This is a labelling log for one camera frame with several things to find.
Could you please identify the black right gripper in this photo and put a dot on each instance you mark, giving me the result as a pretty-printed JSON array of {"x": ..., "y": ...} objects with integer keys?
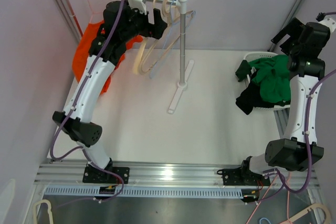
[{"x": 294, "y": 30}]

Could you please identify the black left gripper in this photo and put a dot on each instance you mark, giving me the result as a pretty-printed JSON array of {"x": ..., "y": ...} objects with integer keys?
[{"x": 155, "y": 30}]

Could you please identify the light blue wire hanger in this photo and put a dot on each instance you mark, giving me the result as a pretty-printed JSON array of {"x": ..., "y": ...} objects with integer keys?
[{"x": 171, "y": 12}]

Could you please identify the bright green t shirt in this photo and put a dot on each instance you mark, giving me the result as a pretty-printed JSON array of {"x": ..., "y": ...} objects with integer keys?
[{"x": 272, "y": 76}]

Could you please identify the green and white t shirt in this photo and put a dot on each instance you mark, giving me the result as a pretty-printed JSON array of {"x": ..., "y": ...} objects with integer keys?
[{"x": 245, "y": 71}]

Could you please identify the black t shirt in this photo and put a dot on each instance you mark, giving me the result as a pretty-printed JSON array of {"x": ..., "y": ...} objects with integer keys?
[{"x": 250, "y": 98}]

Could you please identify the orange tank top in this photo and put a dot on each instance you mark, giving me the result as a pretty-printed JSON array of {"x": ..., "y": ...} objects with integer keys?
[{"x": 82, "y": 53}]

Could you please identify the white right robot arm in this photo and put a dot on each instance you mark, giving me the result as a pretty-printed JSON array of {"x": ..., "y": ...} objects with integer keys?
[{"x": 297, "y": 151}]

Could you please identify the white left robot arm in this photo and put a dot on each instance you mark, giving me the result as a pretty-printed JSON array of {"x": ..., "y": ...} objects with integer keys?
[{"x": 121, "y": 23}]

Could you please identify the pink hanger on floor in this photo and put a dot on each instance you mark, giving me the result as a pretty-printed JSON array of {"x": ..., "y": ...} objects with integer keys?
[{"x": 288, "y": 200}]

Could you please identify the beige hanger on floor right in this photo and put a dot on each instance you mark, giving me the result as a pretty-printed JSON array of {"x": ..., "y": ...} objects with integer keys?
[{"x": 310, "y": 209}]

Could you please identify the white perforated plastic basket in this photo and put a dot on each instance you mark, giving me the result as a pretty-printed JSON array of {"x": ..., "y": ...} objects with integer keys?
[{"x": 254, "y": 55}]

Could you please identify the white metal clothes rack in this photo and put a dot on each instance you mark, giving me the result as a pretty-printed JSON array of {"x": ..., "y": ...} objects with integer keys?
[{"x": 185, "y": 68}]

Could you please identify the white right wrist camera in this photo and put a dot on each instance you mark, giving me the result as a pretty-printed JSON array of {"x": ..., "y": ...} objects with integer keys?
[{"x": 326, "y": 20}]

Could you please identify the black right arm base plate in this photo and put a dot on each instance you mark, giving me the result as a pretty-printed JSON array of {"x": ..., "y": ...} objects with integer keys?
[{"x": 240, "y": 177}]

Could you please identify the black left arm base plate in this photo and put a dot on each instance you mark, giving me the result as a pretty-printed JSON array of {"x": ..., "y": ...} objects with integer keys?
[{"x": 94, "y": 176}]

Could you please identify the white slotted cable duct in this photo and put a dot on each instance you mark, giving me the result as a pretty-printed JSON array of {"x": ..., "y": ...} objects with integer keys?
[{"x": 153, "y": 192}]

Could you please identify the aluminium mounting rail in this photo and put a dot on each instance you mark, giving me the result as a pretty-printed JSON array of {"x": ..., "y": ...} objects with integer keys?
[{"x": 70, "y": 172}]

